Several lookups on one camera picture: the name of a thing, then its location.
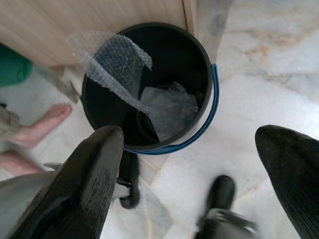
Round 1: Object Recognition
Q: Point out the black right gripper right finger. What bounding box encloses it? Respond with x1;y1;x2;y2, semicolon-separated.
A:
256;125;319;239

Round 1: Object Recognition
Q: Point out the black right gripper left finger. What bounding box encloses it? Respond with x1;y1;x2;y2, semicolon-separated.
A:
7;125;125;239

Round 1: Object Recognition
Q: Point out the black round rubbish bin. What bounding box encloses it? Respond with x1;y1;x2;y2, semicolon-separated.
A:
81;22;213;151

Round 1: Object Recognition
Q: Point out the bare person leg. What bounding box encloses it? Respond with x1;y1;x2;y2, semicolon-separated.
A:
0;149;47;176

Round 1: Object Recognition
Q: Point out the bare person foot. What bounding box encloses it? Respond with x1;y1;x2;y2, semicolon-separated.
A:
11;103;73;149

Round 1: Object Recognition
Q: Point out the crumpled clear plastic wrap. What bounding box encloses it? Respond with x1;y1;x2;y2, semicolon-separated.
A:
139;81;199;142

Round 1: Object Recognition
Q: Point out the clear bubble wrap sheet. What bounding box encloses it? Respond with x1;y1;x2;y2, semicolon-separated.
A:
65;31;153;118

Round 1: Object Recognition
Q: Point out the green cloth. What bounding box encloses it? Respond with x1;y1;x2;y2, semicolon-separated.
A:
0;43;34;87

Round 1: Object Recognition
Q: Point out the light wooden cabinet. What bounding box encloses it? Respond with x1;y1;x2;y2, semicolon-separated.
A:
0;0;199;67

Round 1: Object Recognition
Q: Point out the blue bin handle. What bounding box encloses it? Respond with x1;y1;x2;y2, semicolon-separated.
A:
124;64;220;153

